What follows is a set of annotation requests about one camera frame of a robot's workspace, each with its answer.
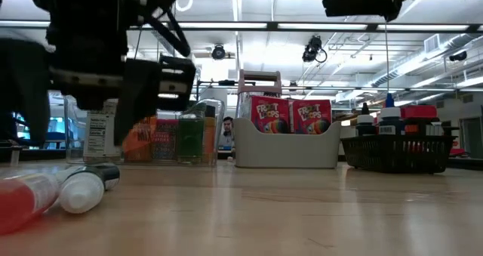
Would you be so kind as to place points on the black ceiling camera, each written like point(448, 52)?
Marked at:
point(312, 48)
point(218, 52)
point(457, 56)

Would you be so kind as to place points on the clear plastic bin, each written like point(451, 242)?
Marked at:
point(220, 108)

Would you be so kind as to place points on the black-tipped colouring bottle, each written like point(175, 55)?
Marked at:
point(365, 125)

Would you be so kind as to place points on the orange dropper bottle white cap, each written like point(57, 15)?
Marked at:
point(22, 203)

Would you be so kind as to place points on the black overhead crossbar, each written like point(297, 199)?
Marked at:
point(271, 25)

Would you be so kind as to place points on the red lidded case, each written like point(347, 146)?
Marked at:
point(419, 111)

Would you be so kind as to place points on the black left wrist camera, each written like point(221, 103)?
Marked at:
point(177, 71)

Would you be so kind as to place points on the black mesh basket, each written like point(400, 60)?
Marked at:
point(396, 154)

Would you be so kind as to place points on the white-lidded spice jar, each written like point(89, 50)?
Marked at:
point(96, 135)

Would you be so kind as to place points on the green oregano glass jar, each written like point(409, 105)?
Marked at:
point(190, 139)

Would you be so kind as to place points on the patterned paprika tin red lid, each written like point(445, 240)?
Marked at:
point(165, 142)

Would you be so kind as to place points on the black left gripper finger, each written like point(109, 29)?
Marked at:
point(137, 97)
point(30, 71)

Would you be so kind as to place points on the orange taco seasoning packet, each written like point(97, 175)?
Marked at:
point(145, 146)

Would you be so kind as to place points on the black dropper bottle white cap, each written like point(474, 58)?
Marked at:
point(81, 193)

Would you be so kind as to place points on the red Froot Loops cereal box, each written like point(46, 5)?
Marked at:
point(311, 116)
point(268, 114)

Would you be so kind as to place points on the person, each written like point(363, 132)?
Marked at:
point(227, 129)

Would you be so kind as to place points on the grey plastic bin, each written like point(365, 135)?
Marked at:
point(287, 150)

